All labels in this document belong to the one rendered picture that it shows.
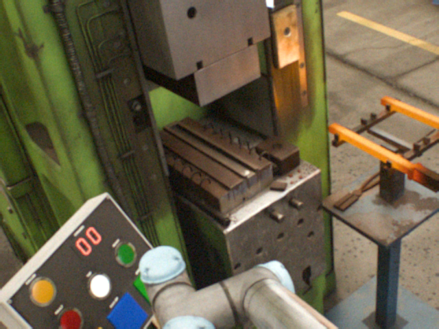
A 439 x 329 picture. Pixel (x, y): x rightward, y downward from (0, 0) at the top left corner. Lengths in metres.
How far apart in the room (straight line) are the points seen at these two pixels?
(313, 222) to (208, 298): 0.95
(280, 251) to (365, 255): 1.02
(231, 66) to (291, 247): 0.65
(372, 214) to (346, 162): 1.43
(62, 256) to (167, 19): 0.55
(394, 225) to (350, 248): 0.93
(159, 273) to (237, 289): 0.13
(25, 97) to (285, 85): 0.79
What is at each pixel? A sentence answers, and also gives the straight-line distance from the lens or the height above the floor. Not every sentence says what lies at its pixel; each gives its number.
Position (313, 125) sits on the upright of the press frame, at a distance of 1.94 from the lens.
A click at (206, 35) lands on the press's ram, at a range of 1.32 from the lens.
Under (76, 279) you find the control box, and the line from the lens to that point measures 1.20.
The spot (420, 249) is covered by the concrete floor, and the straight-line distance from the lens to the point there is 2.76.
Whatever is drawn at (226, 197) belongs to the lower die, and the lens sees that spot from 1.55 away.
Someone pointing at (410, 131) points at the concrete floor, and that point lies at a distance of 3.56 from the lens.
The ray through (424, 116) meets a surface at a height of 0.97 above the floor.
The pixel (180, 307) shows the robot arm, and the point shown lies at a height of 1.27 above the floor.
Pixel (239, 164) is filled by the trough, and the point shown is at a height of 0.99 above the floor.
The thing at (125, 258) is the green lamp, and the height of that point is 1.09.
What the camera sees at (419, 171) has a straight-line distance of 1.59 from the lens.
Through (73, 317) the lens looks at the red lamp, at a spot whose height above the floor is 1.09.
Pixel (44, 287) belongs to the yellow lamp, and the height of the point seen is 1.17.
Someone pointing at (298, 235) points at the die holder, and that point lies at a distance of 1.77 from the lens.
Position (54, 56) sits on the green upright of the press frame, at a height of 1.48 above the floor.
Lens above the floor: 1.93
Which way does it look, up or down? 35 degrees down
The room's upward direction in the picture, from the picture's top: 10 degrees counter-clockwise
